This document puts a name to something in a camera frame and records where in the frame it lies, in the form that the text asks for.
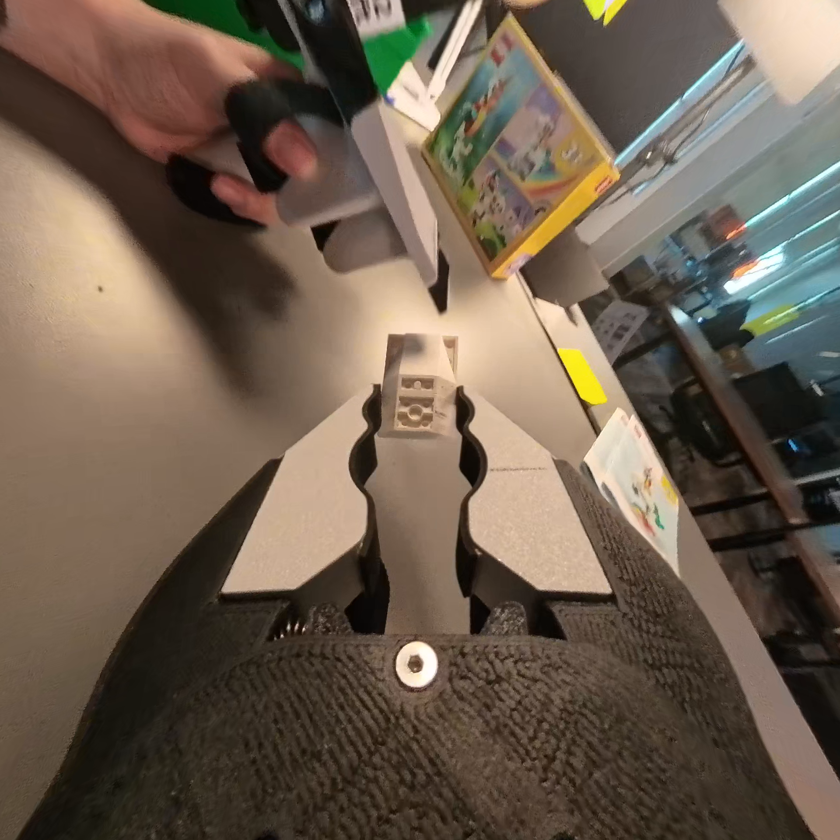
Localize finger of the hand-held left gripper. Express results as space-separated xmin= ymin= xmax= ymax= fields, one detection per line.
xmin=354 ymin=101 xmax=454 ymax=315
xmin=314 ymin=213 xmax=411 ymax=273

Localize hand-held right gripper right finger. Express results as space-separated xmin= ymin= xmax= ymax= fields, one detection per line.
xmin=456 ymin=386 xmax=616 ymax=634

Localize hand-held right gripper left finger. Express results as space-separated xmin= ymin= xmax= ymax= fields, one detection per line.
xmin=220 ymin=384 xmax=388 ymax=619

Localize white lego assembly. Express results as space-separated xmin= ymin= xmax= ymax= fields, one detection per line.
xmin=377 ymin=332 xmax=460 ymax=439

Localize lego instruction booklet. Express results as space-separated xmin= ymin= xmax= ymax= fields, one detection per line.
xmin=583 ymin=407 xmax=683 ymax=578

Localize colourful lego set box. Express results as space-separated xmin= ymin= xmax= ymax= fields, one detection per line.
xmin=422 ymin=13 xmax=621 ymax=280

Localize person's left hand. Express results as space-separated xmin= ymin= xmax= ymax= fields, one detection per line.
xmin=0 ymin=0 xmax=320 ymax=224

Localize green plastic bin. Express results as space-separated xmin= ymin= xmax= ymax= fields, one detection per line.
xmin=141 ymin=0 xmax=434 ymax=99

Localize white paper card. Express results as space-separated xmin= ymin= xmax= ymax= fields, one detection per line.
xmin=386 ymin=62 xmax=442 ymax=132

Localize printed paper sheet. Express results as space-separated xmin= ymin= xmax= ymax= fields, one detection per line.
xmin=592 ymin=301 xmax=652 ymax=366

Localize black partition panel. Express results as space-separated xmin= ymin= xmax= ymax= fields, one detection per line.
xmin=515 ymin=0 xmax=746 ymax=165

